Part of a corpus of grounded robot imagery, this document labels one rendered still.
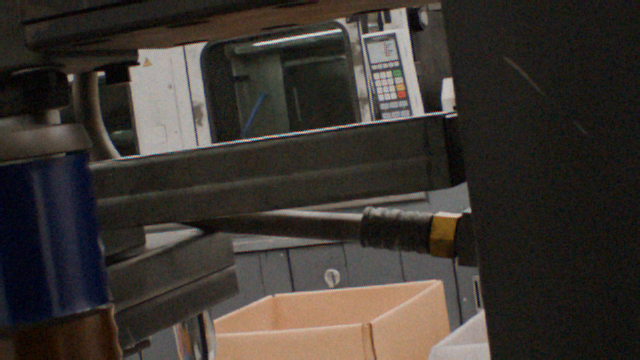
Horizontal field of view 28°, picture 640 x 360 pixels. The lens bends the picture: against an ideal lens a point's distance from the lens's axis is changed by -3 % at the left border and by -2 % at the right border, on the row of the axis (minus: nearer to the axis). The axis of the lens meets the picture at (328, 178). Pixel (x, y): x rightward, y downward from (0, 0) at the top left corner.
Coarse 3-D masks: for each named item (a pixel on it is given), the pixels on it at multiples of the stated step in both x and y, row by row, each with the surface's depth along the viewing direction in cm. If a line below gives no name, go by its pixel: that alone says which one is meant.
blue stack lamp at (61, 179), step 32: (64, 160) 28; (0, 192) 27; (32, 192) 27; (64, 192) 28; (0, 224) 27; (32, 224) 27; (64, 224) 27; (96, 224) 28; (0, 256) 27; (32, 256) 27; (64, 256) 27; (96, 256) 28; (0, 288) 27; (32, 288) 27; (64, 288) 27; (96, 288) 28; (0, 320) 27; (32, 320) 27
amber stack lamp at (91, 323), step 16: (112, 304) 29; (48, 320) 28; (64, 320) 28; (80, 320) 28; (96, 320) 28; (112, 320) 29; (0, 336) 27; (16, 336) 27; (32, 336) 27; (48, 336) 27; (64, 336) 27; (80, 336) 28; (96, 336) 28; (112, 336) 28; (0, 352) 27; (16, 352) 27; (32, 352) 27; (48, 352) 27; (64, 352) 27; (80, 352) 28; (96, 352) 28; (112, 352) 28
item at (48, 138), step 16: (0, 128) 28; (16, 128) 28; (32, 128) 27; (48, 128) 27; (64, 128) 28; (80, 128) 28; (0, 144) 27; (16, 144) 27; (32, 144) 27; (48, 144) 27; (64, 144) 28; (80, 144) 28; (0, 160) 27
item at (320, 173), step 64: (384, 128) 48; (448, 128) 48; (128, 192) 51; (192, 192) 50; (256, 192) 49; (320, 192) 49; (384, 192) 48; (128, 256) 56; (192, 256) 61; (128, 320) 54; (192, 320) 63
